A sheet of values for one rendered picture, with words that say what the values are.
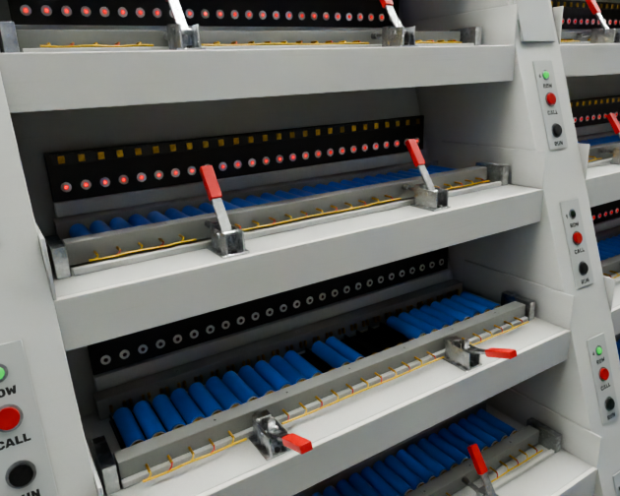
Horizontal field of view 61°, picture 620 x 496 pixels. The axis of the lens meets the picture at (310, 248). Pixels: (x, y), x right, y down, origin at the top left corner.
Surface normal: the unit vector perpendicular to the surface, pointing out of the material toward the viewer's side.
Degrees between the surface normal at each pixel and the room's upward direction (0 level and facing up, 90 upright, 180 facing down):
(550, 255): 90
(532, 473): 18
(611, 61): 108
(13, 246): 90
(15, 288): 90
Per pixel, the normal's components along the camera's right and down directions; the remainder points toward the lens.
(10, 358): 0.49, -0.07
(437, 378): -0.04, -0.95
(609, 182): 0.53, 0.23
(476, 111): -0.85, 0.20
